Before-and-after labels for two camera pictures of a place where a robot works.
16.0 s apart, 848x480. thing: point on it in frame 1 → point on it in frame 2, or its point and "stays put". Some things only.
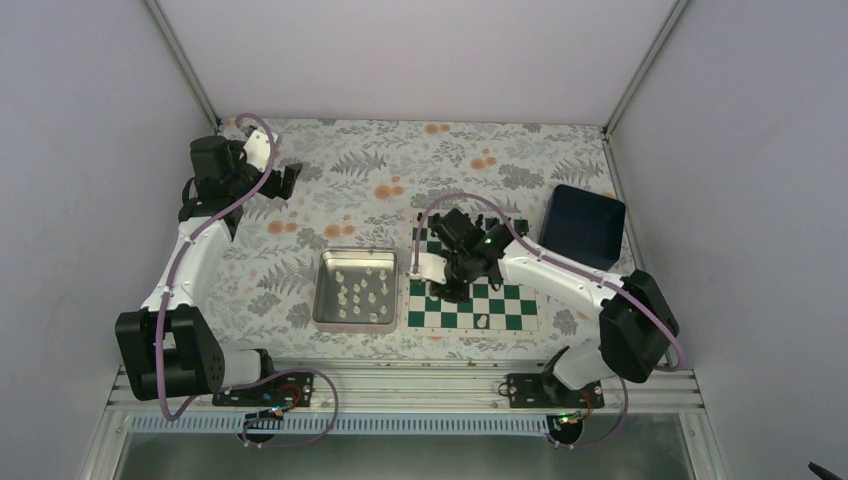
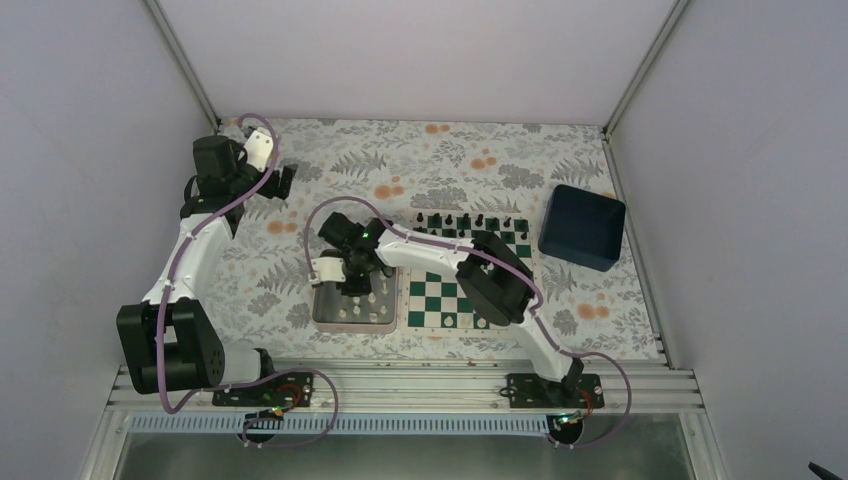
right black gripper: x=458 y=295 → x=362 y=288
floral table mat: x=362 y=185 stays put
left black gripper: x=271 y=189 stays put
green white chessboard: x=494 y=304 stays put
